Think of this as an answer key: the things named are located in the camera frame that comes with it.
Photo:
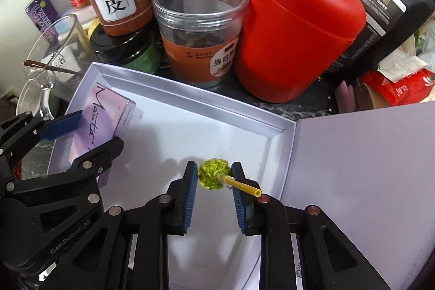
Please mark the yellow round object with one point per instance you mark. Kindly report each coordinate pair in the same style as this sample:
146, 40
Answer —
92, 26

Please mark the black printed pouch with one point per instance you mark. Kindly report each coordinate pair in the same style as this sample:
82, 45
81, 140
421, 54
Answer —
390, 4

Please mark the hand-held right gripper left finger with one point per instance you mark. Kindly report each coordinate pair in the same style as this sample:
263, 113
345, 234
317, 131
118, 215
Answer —
190, 198

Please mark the white crumpled packet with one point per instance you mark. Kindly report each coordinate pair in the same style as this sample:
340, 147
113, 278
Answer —
401, 67

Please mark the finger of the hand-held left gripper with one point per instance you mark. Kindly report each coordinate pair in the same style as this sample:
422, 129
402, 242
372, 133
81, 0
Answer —
61, 125
102, 154

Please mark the black lid green jar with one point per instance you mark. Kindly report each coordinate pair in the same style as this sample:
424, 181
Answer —
125, 45

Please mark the white shallow box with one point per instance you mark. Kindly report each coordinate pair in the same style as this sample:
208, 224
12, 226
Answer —
204, 127

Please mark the green yellow lollipop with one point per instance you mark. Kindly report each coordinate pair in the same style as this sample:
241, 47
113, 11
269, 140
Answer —
212, 172

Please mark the pink tube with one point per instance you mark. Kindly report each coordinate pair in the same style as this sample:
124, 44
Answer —
345, 96

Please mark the glass mug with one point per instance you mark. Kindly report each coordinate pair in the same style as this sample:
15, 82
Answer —
40, 48

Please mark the purple card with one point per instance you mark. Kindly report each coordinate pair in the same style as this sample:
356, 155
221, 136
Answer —
102, 116

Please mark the red canister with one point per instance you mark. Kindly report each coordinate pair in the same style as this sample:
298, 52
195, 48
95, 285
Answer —
295, 31

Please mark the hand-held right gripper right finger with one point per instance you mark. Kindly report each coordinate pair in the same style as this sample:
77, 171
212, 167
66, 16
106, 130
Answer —
239, 208

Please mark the purple carton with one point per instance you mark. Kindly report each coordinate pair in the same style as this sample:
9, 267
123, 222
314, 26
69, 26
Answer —
42, 16

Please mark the clear jar orange label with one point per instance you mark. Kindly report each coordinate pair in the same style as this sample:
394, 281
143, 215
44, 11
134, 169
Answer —
197, 55

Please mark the red packet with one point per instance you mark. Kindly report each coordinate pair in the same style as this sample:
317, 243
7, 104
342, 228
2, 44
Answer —
401, 89

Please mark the brown stirring stick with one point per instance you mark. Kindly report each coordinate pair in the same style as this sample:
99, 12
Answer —
51, 67

